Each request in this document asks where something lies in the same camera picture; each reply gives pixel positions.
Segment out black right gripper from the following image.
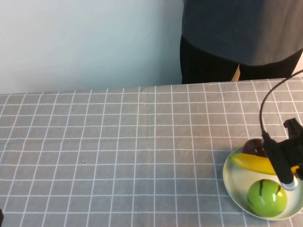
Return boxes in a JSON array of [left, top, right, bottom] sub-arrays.
[[279, 117, 303, 182]]

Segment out yellow banana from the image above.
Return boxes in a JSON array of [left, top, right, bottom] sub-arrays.
[[228, 153, 300, 176]]

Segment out green striped round fruit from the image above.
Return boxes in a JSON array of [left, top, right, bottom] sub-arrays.
[[247, 179, 288, 217]]

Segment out dark red apple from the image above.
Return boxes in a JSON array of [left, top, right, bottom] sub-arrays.
[[243, 139, 269, 158]]

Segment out pale green plate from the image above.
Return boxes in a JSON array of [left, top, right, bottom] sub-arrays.
[[222, 146, 303, 221]]

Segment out grey white-checked tablecloth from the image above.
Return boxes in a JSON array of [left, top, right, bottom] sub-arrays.
[[0, 77, 303, 227]]

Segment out black trousers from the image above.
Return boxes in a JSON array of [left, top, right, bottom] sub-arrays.
[[179, 35, 303, 85]]

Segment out grey shirt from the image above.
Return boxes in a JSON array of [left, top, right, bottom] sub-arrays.
[[182, 0, 303, 67]]

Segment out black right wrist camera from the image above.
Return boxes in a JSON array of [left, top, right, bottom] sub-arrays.
[[261, 133, 299, 191]]

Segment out black camera cable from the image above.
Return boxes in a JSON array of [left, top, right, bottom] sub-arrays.
[[259, 70, 303, 136]]

